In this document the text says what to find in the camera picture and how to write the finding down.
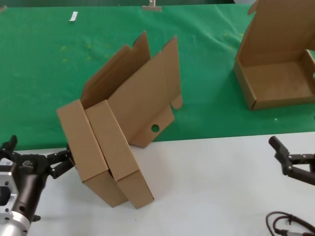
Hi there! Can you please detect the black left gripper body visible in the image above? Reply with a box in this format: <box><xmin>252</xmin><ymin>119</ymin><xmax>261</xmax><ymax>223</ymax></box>
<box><xmin>11</xmin><ymin>154</ymin><xmax>51</xmax><ymax>219</ymax></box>

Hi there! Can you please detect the metal table clamp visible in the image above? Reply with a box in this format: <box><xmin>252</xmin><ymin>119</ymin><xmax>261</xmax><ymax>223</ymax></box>
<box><xmin>141</xmin><ymin>0</ymin><xmax>162</xmax><ymax>12</ymax></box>

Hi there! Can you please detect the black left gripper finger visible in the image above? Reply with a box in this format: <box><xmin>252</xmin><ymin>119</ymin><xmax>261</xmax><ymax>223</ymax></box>
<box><xmin>46</xmin><ymin>147</ymin><xmax>74</xmax><ymax>180</ymax></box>
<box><xmin>0</xmin><ymin>135</ymin><xmax>20</xmax><ymax>161</ymax></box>

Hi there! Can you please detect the cable with metal connector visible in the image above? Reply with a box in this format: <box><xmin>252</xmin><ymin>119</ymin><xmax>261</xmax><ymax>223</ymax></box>
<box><xmin>272</xmin><ymin>215</ymin><xmax>315</xmax><ymax>236</ymax></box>

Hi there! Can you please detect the dark gripper cable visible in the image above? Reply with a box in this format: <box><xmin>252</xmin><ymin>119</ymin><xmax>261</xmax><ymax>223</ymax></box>
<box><xmin>265</xmin><ymin>210</ymin><xmax>315</xmax><ymax>236</ymax></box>

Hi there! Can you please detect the green tablecloth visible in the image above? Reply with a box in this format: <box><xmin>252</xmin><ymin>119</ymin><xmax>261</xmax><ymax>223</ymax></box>
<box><xmin>0</xmin><ymin>3</ymin><xmax>315</xmax><ymax>151</ymax></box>

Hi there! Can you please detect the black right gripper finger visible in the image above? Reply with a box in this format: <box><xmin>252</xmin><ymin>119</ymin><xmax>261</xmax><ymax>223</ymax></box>
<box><xmin>280</xmin><ymin>160</ymin><xmax>315</xmax><ymax>186</ymax></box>
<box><xmin>268</xmin><ymin>135</ymin><xmax>315</xmax><ymax>165</ymax></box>

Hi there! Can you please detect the silver wrist camera block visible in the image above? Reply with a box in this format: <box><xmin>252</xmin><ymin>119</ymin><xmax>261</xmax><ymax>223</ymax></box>
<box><xmin>0</xmin><ymin>159</ymin><xmax>20</xmax><ymax>215</ymax></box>

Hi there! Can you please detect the brown cardboard box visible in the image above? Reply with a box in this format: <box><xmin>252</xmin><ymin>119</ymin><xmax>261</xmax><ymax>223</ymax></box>
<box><xmin>85</xmin><ymin>35</ymin><xmax>183</xmax><ymax>209</ymax></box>
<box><xmin>233</xmin><ymin>0</ymin><xmax>315</xmax><ymax>111</ymax></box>
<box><xmin>56</xmin><ymin>30</ymin><xmax>151</xmax><ymax>208</ymax></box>

